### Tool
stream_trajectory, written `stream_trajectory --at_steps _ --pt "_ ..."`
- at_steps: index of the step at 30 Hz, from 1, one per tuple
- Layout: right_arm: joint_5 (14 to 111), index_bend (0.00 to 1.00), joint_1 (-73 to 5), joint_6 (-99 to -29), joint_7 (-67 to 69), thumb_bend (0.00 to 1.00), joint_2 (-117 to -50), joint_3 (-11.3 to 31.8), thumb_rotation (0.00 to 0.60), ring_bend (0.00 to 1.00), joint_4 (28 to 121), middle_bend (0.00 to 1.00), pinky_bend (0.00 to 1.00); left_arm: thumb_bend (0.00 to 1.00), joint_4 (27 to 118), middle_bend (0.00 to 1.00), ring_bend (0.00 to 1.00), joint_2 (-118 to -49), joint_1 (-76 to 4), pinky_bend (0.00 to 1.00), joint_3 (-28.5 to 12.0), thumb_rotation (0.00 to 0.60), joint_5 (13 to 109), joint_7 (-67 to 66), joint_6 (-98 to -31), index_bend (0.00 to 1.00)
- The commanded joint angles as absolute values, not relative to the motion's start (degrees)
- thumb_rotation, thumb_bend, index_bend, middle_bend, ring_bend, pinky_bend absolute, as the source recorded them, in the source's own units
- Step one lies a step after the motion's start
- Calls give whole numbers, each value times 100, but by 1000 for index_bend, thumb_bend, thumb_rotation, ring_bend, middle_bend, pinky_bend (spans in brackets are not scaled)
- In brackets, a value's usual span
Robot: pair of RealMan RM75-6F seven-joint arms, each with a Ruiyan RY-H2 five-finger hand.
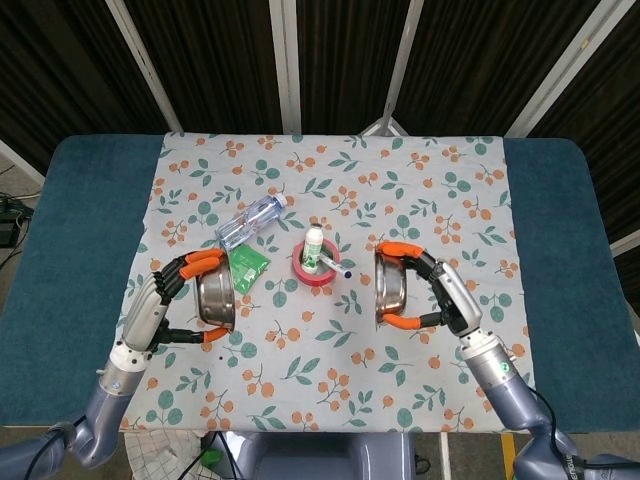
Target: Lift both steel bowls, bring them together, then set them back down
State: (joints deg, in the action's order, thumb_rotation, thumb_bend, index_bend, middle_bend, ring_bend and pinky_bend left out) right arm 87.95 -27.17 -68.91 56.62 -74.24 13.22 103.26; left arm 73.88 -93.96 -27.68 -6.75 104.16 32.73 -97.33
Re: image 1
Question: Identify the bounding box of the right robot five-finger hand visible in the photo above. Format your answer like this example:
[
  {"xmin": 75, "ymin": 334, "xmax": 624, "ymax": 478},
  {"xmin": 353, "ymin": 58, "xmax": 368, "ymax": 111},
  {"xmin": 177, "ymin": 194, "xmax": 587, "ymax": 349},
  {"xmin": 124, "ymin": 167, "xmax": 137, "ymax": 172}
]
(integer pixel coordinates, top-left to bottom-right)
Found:
[{"xmin": 374, "ymin": 241, "xmax": 485, "ymax": 337}]

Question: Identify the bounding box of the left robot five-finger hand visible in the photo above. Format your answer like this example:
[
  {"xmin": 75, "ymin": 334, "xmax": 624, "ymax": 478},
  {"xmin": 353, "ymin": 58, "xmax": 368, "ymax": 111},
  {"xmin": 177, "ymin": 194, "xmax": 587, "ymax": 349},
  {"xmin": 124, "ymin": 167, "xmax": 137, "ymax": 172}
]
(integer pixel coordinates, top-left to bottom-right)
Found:
[{"xmin": 110, "ymin": 248, "xmax": 231, "ymax": 357}]

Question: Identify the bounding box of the stainless steel metal bowl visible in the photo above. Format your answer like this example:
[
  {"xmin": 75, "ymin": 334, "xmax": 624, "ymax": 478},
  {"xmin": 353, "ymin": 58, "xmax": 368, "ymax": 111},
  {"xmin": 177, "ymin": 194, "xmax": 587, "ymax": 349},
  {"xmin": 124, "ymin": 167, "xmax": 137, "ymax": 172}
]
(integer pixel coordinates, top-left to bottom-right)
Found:
[
  {"xmin": 373, "ymin": 249, "xmax": 409, "ymax": 329},
  {"xmin": 193, "ymin": 254, "xmax": 237, "ymax": 334}
]

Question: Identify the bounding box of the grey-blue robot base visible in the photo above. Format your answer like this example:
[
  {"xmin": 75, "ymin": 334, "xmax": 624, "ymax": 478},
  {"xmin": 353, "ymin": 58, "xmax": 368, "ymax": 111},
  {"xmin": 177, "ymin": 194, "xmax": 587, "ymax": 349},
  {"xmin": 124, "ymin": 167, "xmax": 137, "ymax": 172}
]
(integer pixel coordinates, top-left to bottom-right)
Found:
[{"xmin": 219, "ymin": 430, "xmax": 416, "ymax": 480}]

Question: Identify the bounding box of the blue towel table cover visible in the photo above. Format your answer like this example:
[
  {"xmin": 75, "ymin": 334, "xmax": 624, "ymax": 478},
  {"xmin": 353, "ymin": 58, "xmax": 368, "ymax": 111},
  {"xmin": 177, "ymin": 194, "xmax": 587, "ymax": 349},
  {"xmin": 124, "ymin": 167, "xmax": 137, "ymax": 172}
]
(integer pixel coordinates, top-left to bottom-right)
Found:
[{"xmin": 0, "ymin": 133, "xmax": 640, "ymax": 432}]

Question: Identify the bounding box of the green foil sachet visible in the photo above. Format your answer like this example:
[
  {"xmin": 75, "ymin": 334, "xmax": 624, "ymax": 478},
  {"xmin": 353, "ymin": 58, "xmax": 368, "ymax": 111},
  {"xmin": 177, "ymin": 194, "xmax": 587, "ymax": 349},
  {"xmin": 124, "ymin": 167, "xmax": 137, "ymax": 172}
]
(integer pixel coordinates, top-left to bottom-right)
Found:
[{"xmin": 228, "ymin": 244, "xmax": 271, "ymax": 295}]

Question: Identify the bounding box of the white marker blue cap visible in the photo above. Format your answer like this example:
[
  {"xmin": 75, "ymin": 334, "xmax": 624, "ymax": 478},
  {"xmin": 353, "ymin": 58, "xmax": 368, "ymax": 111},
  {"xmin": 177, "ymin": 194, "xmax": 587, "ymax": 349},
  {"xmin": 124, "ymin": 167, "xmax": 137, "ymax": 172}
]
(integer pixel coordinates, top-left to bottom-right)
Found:
[{"xmin": 319, "ymin": 255, "xmax": 353, "ymax": 280}]

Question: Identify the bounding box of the clear plastic water bottle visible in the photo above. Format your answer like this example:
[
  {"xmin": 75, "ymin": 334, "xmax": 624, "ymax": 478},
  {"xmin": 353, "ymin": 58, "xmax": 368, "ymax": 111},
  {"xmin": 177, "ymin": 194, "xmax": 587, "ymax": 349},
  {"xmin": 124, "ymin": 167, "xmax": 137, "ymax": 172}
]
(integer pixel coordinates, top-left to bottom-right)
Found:
[{"xmin": 214, "ymin": 193, "xmax": 289, "ymax": 251}]

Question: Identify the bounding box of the white mesh fabric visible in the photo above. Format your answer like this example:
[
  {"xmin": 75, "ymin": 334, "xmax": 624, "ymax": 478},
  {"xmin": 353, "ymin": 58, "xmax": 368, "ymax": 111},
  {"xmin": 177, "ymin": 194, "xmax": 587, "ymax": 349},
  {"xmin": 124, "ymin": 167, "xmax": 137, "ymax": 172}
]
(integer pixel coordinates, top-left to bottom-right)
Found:
[{"xmin": 123, "ymin": 430, "xmax": 211, "ymax": 480}]

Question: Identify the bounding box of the floral print tablecloth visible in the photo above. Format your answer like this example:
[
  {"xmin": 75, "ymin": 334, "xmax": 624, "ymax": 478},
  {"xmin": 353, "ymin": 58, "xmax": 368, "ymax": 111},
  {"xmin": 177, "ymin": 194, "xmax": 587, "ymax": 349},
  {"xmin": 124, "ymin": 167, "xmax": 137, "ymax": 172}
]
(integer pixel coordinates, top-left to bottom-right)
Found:
[{"xmin": 93, "ymin": 130, "xmax": 544, "ymax": 434}]

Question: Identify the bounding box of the red tape roll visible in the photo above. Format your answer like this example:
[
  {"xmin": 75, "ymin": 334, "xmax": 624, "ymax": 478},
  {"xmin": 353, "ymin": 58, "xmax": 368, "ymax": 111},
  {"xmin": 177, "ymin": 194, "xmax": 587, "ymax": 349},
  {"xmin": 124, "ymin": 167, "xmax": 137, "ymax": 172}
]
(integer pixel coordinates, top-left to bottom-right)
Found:
[{"xmin": 292, "ymin": 238, "xmax": 342, "ymax": 287}]

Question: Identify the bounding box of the small white green-label bottle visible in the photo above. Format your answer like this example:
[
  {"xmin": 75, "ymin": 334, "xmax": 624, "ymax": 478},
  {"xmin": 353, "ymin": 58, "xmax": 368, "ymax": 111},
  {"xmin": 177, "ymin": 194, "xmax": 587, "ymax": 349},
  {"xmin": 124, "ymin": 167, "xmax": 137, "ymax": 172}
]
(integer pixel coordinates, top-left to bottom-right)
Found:
[{"xmin": 301, "ymin": 224, "xmax": 324, "ymax": 275}]

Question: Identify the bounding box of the black power box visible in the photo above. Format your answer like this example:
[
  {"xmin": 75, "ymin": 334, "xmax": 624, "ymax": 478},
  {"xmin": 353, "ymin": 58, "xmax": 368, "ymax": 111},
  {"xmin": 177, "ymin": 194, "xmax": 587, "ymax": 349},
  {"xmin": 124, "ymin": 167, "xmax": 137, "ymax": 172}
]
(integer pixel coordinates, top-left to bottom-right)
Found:
[{"xmin": 0, "ymin": 194, "xmax": 34, "ymax": 249}]

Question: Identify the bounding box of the white metal screen foot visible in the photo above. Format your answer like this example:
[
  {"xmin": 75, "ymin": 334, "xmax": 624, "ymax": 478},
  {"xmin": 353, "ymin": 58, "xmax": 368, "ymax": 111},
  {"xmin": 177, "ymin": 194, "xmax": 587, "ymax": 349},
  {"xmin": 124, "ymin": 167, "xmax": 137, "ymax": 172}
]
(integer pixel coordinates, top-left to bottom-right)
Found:
[{"xmin": 359, "ymin": 102, "xmax": 409, "ymax": 137}]

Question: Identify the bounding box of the black floor cable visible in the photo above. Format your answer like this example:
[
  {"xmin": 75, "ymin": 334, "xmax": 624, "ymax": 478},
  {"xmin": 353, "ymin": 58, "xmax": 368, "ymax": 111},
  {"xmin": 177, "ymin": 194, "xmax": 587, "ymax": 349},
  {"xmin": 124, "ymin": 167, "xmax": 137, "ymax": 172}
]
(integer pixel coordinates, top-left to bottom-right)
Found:
[{"xmin": 180, "ymin": 431, "xmax": 221, "ymax": 480}]

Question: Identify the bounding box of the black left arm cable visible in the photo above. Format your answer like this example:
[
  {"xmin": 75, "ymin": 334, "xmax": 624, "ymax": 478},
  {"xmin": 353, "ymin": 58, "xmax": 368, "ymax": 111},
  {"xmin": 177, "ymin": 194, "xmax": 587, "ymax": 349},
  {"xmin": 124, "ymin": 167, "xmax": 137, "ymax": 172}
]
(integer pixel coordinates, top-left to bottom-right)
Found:
[{"xmin": 19, "ymin": 422, "xmax": 81, "ymax": 480}]

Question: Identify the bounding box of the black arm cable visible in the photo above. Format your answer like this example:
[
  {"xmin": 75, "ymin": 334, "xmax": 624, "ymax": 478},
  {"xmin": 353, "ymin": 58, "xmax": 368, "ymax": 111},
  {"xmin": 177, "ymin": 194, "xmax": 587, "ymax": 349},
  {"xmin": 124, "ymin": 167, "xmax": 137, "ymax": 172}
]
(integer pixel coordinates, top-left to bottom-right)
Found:
[
  {"xmin": 524, "ymin": 384, "xmax": 586, "ymax": 480},
  {"xmin": 19, "ymin": 422, "xmax": 81, "ymax": 480}
]

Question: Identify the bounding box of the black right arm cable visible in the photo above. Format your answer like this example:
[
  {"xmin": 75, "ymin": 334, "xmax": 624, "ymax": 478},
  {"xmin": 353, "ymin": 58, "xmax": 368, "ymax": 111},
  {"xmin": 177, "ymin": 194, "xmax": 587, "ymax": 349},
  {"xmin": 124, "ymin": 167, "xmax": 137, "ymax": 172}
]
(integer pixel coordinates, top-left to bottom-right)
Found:
[{"xmin": 524, "ymin": 384, "xmax": 586, "ymax": 480}]

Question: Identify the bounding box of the dark folding screen white frame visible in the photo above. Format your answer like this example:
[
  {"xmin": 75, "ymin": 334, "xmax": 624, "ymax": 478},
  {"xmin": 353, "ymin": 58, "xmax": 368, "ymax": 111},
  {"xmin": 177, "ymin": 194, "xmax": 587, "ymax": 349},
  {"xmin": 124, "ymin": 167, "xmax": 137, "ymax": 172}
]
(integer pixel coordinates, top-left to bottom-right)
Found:
[{"xmin": 0, "ymin": 0, "xmax": 640, "ymax": 256}]

